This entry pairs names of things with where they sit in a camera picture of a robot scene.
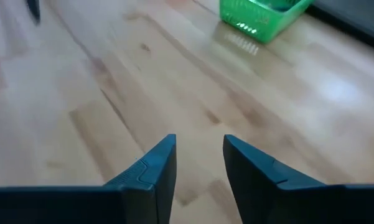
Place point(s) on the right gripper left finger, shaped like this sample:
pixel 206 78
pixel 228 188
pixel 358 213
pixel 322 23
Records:
pixel 137 196

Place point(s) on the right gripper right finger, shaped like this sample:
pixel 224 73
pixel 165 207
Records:
pixel 267 193

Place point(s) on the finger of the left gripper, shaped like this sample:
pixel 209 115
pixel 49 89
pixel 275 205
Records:
pixel 34 11

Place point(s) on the green plastic basket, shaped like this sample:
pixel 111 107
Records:
pixel 261 18

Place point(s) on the black aluminium rig frame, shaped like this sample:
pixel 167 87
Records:
pixel 345 28

